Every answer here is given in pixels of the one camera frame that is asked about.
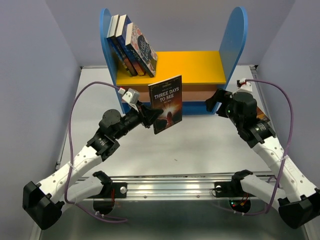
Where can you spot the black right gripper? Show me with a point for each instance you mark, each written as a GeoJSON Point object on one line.
{"type": "Point", "coordinates": [221, 95]}

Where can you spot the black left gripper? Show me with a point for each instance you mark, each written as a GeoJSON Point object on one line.
{"type": "Point", "coordinates": [147, 115]}

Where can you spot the Three Days to See book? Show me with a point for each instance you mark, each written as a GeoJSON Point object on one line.
{"type": "Point", "coordinates": [167, 96]}

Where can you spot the Edward Tulane book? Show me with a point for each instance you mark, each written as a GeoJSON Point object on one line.
{"type": "Point", "coordinates": [262, 116]}

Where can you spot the Little Women book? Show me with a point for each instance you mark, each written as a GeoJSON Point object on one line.
{"type": "Point", "coordinates": [140, 47]}

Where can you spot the Animal Farm book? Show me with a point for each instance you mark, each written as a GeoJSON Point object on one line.
{"type": "Point", "coordinates": [111, 39]}

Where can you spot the Jane Eyre book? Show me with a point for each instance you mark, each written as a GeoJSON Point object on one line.
{"type": "Point", "coordinates": [128, 57]}

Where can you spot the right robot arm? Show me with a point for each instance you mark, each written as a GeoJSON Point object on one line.
{"type": "Point", "coordinates": [261, 138]}

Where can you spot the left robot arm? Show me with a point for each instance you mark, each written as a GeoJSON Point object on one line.
{"type": "Point", "coordinates": [48, 199]}

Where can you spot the blue wooden bookshelf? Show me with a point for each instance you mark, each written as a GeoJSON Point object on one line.
{"type": "Point", "coordinates": [203, 72]}

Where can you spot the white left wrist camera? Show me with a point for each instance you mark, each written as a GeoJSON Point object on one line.
{"type": "Point", "coordinates": [130, 96]}

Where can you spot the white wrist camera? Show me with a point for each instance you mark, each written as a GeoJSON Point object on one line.
{"type": "Point", "coordinates": [244, 86]}
{"type": "Point", "coordinates": [130, 96]}

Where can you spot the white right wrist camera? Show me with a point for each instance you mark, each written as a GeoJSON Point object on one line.
{"type": "Point", "coordinates": [244, 86]}

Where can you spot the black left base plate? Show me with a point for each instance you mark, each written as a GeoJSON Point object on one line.
{"type": "Point", "coordinates": [115, 190]}

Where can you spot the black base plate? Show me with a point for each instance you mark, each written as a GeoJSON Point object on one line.
{"type": "Point", "coordinates": [228, 189]}
{"type": "Point", "coordinates": [115, 190]}

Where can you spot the aluminium mounting rail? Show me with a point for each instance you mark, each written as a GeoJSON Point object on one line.
{"type": "Point", "coordinates": [185, 188]}

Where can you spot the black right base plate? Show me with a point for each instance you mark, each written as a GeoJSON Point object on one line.
{"type": "Point", "coordinates": [228, 189]}

